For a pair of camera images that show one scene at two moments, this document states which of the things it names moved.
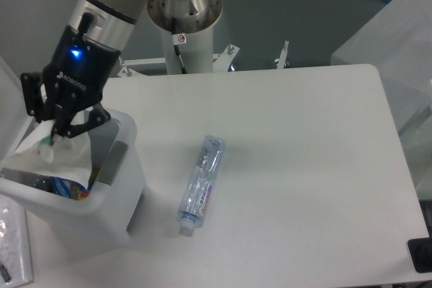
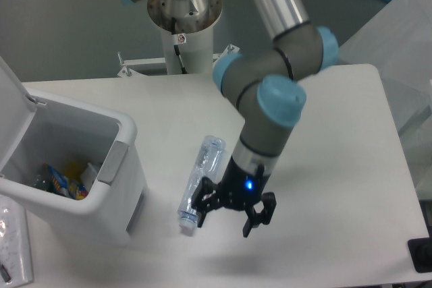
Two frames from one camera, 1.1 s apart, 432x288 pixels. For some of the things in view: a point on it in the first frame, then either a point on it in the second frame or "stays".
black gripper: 75,77 → 238,189
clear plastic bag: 14,244 stays
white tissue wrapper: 67,156 → 88,176
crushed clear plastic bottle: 200,185 stays
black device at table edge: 420,249 stays
